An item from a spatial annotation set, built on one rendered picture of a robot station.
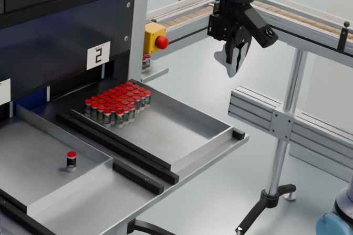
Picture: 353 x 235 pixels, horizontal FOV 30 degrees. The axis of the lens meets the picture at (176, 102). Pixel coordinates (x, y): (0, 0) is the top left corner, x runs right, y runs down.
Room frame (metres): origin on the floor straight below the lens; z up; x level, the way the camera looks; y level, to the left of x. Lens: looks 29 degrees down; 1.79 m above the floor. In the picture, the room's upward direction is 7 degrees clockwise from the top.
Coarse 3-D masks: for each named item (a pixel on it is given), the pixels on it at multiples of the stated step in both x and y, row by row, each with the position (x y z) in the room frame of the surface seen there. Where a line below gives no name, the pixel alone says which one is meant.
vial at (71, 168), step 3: (75, 156) 1.25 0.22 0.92; (69, 159) 1.25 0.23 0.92; (72, 159) 1.25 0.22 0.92; (75, 159) 1.25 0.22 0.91; (69, 162) 1.25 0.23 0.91; (72, 162) 1.25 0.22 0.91; (75, 162) 1.25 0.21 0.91; (66, 165) 1.25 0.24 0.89; (69, 165) 1.24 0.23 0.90; (72, 165) 1.25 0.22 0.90; (75, 165) 1.25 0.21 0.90; (66, 168) 1.25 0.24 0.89; (69, 168) 1.24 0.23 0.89; (72, 168) 1.25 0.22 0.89; (75, 168) 1.25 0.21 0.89; (69, 171) 1.24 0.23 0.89; (72, 171) 1.25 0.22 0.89
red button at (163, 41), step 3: (162, 36) 1.79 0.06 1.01; (159, 39) 1.78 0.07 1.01; (162, 39) 1.78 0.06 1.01; (165, 39) 1.78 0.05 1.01; (168, 39) 1.80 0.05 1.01; (159, 42) 1.77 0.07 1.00; (162, 42) 1.77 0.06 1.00; (165, 42) 1.78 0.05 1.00; (168, 42) 1.79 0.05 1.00; (159, 45) 1.77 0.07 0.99; (162, 45) 1.77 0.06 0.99; (165, 45) 1.78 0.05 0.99; (159, 48) 1.78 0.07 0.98; (162, 48) 1.78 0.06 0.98
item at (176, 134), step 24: (168, 96) 1.61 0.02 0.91; (144, 120) 1.52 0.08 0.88; (168, 120) 1.54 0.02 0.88; (192, 120) 1.55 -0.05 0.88; (216, 120) 1.52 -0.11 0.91; (144, 144) 1.40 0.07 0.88; (168, 144) 1.42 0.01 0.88; (192, 144) 1.43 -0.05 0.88; (216, 144) 1.43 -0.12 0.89; (168, 168) 1.28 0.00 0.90
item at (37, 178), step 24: (24, 120) 1.45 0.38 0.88; (0, 144) 1.32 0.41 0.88; (24, 144) 1.34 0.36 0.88; (48, 144) 1.35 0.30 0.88; (72, 144) 1.35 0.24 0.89; (0, 168) 1.23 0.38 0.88; (24, 168) 1.24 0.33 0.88; (48, 168) 1.25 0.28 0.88; (96, 168) 1.23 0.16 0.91; (0, 192) 1.11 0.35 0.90; (24, 192) 1.15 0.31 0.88; (48, 192) 1.16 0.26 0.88; (72, 192) 1.17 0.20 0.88
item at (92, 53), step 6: (108, 42) 1.63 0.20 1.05; (90, 48) 1.57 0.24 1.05; (96, 48) 1.59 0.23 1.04; (102, 48) 1.61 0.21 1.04; (108, 48) 1.63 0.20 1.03; (90, 54) 1.57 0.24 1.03; (96, 54) 1.59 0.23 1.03; (102, 54) 1.61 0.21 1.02; (108, 54) 1.63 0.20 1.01; (90, 60) 1.57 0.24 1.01; (102, 60) 1.61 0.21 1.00; (108, 60) 1.63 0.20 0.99; (90, 66) 1.57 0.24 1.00
